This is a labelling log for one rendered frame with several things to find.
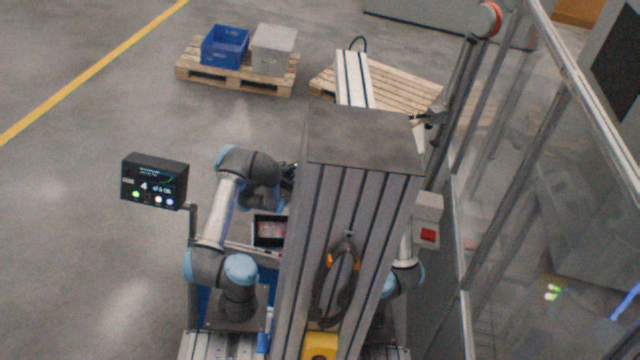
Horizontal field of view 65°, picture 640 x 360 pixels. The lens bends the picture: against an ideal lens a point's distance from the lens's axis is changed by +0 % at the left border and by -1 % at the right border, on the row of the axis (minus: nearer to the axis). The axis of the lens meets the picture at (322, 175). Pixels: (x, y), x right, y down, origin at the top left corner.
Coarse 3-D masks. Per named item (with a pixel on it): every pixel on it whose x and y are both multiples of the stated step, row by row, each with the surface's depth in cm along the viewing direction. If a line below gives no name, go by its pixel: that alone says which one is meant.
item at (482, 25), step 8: (480, 8) 231; (488, 8) 227; (496, 8) 227; (472, 16) 236; (480, 16) 232; (488, 16) 228; (496, 16) 227; (472, 24) 237; (480, 24) 233; (488, 24) 229; (496, 24) 227; (480, 32) 234; (488, 32) 230; (496, 32) 231
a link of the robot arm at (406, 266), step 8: (408, 224) 182; (408, 232) 183; (408, 240) 184; (400, 248) 184; (408, 248) 185; (400, 256) 186; (408, 256) 186; (392, 264) 187; (400, 264) 185; (408, 264) 185; (416, 264) 188; (400, 272) 186; (408, 272) 186; (416, 272) 188; (424, 272) 191; (400, 280) 185; (408, 280) 187; (416, 280) 189; (408, 288) 188
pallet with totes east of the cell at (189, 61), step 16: (192, 48) 542; (176, 64) 509; (192, 64) 514; (288, 64) 554; (192, 80) 515; (208, 80) 519; (240, 80) 514; (256, 80) 510; (272, 80) 515; (288, 80) 521; (288, 96) 518
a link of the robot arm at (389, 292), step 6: (390, 270) 184; (390, 276) 183; (396, 276) 185; (390, 282) 181; (396, 282) 184; (384, 288) 179; (390, 288) 179; (396, 288) 183; (384, 294) 179; (390, 294) 181; (396, 294) 184; (384, 300) 181; (390, 300) 185; (378, 306) 183; (384, 306) 185; (378, 312) 185
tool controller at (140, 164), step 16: (128, 160) 212; (144, 160) 214; (160, 160) 218; (128, 176) 213; (144, 176) 213; (160, 176) 212; (176, 176) 211; (128, 192) 217; (144, 192) 216; (160, 192) 215; (176, 192) 214; (176, 208) 217
